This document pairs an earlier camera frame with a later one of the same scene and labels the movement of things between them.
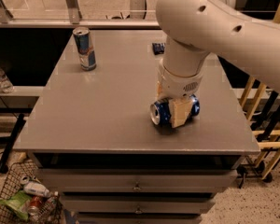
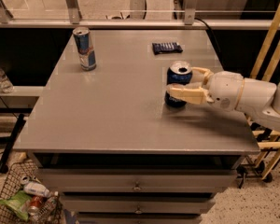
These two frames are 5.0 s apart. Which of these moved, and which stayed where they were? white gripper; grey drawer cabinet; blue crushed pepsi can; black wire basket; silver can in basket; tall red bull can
Moved: white gripper; blue crushed pepsi can
Stayed: black wire basket; tall red bull can; silver can in basket; grey drawer cabinet
